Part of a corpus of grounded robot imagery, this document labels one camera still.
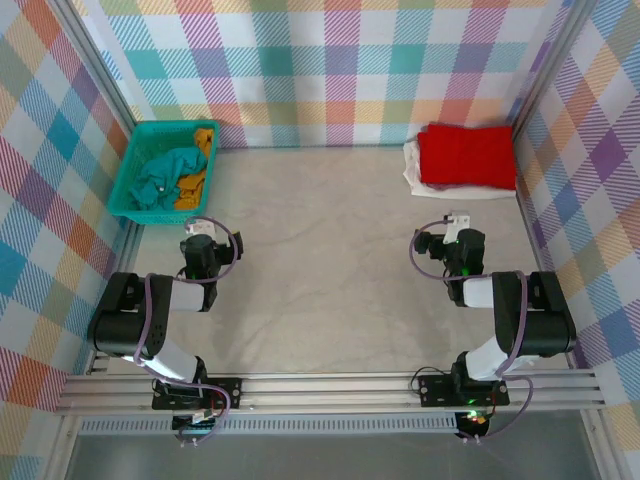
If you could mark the teal printed t-shirt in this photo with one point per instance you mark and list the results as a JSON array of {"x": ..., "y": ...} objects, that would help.
[{"x": 165, "y": 170}]

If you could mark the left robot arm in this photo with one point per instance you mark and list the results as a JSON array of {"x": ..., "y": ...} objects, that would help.
[{"x": 120, "y": 330}]

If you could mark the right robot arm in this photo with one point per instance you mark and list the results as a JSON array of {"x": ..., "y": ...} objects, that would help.
[{"x": 545, "y": 330}]

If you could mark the mauve folded t-shirt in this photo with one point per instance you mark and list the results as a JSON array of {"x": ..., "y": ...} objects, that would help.
[{"x": 440, "y": 187}]

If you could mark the mustard yellow t-shirt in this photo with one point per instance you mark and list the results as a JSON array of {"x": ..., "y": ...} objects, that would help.
[{"x": 190, "y": 192}]

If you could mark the white folded t-shirt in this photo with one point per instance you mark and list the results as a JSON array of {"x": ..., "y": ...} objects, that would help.
[{"x": 411, "y": 172}]

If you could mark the red folded t-shirt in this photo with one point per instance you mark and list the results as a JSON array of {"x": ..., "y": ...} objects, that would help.
[{"x": 465, "y": 155}]

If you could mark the teal plastic basket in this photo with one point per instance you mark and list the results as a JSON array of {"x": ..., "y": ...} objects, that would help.
[{"x": 125, "y": 200}]

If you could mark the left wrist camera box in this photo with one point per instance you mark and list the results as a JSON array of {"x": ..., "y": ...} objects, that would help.
[{"x": 202, "y": 227}]

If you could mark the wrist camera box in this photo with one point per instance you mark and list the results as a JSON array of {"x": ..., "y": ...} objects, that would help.
[
  {"x": 457, "y": 220},
  {"x": 202, "y": 227}
]

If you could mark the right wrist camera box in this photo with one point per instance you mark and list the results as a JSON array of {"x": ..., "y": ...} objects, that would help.
[{"x": 457, "y": 220}]

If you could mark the aluminium side rail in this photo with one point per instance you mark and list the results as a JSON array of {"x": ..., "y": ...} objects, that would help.
[{"x": 129, "y": 240}]

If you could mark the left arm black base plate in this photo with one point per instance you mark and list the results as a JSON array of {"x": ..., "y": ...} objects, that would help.
[{"x": 232, "y": 392}]

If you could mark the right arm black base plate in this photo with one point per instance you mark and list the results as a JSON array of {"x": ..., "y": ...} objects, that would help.
[{"x": 435, "y": 392}]

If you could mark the aluminium mounting rail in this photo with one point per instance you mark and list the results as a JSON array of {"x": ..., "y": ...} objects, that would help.
[{"x": 325, "y": 390}]

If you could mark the aluminium frame post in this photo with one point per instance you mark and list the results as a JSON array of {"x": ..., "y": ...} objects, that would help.
[
  {"x": 550, "y": 65},
  {"x": 100, "y": 65}
]

